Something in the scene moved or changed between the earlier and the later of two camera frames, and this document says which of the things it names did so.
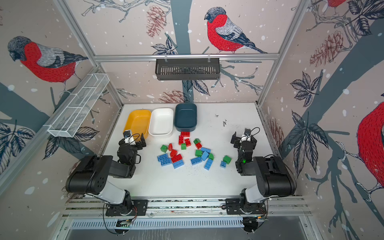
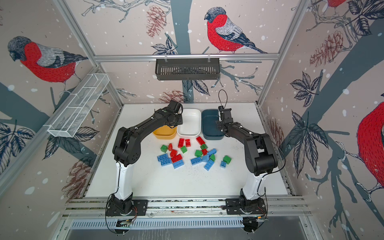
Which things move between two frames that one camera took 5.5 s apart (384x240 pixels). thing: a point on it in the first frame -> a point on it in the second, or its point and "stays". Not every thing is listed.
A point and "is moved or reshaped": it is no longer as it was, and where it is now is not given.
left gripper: [138, 144] -> [180, 115]
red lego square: [187, 142] stays
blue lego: [203, 149] -> [214, 151]
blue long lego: [178, 164] stays
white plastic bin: [161, 121] is moved or reshaped
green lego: [164, 148] stays
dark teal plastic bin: [185, 117] -> [210, 131]
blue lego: [196, 160] stays
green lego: [198, 153] stays
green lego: [197, 140] -> [203, 146]
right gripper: [238, 140] -> [219, 123]
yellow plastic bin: [138, 122] -> [165, 132]
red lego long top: [180, 140] is moved or reshaped
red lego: [175, 157] stays
